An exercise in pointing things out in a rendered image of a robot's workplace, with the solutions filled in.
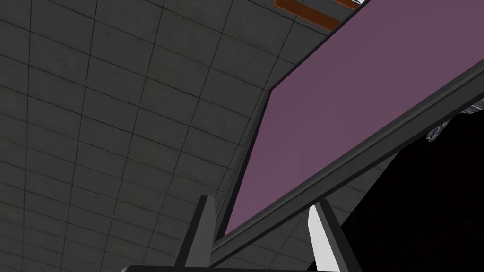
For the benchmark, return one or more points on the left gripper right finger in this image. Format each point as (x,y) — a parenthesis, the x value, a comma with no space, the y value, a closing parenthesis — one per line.
(328,245)

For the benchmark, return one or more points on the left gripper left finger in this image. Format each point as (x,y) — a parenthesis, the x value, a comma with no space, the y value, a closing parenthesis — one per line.
(200,241)

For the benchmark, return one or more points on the brown framed picture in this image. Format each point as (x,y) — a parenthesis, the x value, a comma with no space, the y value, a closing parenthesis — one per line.
(308,14)

